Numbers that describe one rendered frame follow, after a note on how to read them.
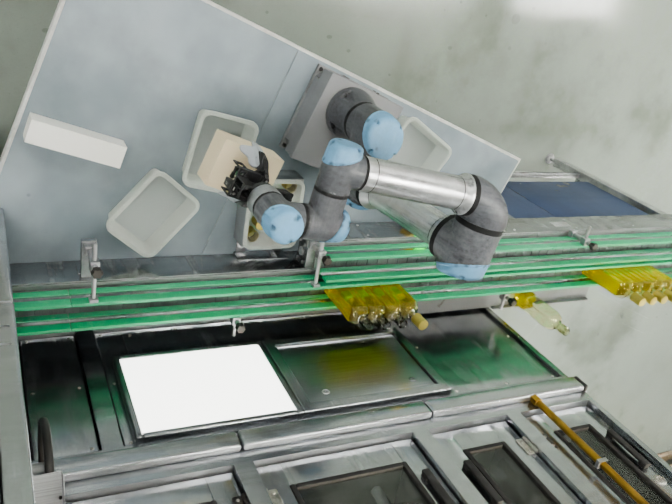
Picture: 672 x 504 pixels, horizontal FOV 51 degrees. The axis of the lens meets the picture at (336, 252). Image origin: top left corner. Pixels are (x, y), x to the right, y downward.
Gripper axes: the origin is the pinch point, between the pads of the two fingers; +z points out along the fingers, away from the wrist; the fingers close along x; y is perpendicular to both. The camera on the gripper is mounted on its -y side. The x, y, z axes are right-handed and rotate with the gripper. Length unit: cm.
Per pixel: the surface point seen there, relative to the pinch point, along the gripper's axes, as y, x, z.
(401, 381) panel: -67, 40, -14
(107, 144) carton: 24.1, 12.9, 29.0
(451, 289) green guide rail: -99, 19, 20
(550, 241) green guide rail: -130, -10, 20
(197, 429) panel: -8, 60, -22
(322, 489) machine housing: -33, 56, -44
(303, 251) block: -41, 23, 25
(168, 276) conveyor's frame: -3.6, 41.9, 22.6
